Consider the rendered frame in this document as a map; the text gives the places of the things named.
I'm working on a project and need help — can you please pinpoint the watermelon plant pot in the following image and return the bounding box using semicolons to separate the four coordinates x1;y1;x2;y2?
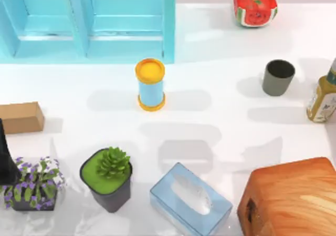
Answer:
234;0;279;29

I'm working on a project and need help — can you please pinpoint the wooden box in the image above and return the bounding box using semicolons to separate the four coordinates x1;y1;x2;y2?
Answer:
237;157;336;236

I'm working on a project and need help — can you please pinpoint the brown cardboard box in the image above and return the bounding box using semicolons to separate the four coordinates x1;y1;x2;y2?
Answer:
0;101;45;135

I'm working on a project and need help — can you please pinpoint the light blue rack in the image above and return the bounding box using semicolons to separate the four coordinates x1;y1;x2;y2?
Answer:
0;0;176;65

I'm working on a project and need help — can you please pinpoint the blue tissue box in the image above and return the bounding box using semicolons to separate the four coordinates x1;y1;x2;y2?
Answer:
149;162;234;236

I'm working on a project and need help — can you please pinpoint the green succulent plant pot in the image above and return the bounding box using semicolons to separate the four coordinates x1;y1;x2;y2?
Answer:
79;146;133;213

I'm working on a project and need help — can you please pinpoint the grey cup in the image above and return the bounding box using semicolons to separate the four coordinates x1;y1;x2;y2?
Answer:
261;59;296;96

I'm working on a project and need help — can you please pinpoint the yellow bottle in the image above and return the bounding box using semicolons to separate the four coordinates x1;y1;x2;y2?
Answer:
306;58;336;123

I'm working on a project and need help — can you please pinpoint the purple flower plant pot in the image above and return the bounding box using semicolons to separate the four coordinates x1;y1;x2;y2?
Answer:
0;156;67;212

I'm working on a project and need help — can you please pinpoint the blue can with yellow lid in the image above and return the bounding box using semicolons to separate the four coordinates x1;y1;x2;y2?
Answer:
134;58;166;112

